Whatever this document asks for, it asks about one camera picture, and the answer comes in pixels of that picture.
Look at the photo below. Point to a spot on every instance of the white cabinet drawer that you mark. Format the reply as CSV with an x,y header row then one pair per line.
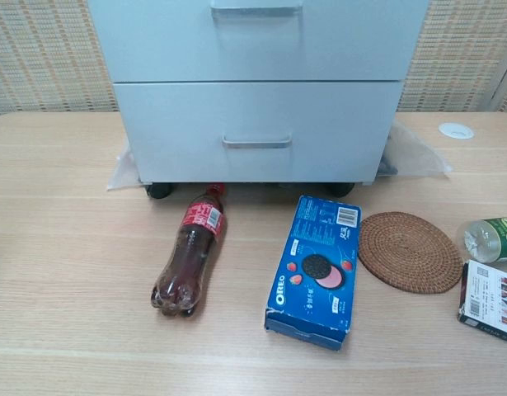
x,y
154,41
175,136

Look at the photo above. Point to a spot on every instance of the white bottom cabinet drawer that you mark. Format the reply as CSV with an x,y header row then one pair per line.
x,y
175,136

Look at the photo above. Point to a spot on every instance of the cola bottle red label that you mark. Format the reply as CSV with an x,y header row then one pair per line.
x,y
191,251

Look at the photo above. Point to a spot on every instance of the black caster wheel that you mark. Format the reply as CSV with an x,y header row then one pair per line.
x,y
341,189
159,191

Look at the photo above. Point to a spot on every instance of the blue Oreo cookie box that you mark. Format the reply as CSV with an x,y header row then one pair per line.
x,y
315,272

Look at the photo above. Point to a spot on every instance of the round cork coaster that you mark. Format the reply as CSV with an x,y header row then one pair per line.
x,y
409,251

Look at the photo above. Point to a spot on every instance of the clear plastic sheet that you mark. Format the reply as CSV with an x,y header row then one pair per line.
x,y
418,156

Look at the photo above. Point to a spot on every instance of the green label drink bottle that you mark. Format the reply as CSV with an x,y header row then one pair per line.
x,y
496,239

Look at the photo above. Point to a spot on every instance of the small black white carton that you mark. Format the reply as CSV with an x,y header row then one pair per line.
x,y
490,297

